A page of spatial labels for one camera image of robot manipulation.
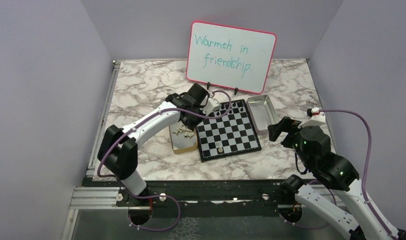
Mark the aluminium frame rail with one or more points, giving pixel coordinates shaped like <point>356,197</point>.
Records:
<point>132,83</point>

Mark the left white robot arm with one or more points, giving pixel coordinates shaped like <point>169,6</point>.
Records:
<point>118,151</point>

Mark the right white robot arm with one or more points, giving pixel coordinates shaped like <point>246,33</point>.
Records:
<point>362,220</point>

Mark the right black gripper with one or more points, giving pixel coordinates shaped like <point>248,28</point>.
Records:
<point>287,124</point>

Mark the empty silver metal tin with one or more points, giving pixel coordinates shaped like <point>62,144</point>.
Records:
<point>262,113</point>

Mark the black and white chessboard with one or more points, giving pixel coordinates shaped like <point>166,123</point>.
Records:
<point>233,129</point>

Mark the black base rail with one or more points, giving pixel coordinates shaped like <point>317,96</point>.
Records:
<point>202,198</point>

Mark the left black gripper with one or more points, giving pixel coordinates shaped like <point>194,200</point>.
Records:
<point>192,125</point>

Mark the white board with pink frame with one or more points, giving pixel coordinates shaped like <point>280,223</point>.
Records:
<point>229,57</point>

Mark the gold tin with white pieces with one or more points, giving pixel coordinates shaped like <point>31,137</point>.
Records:
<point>182,139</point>

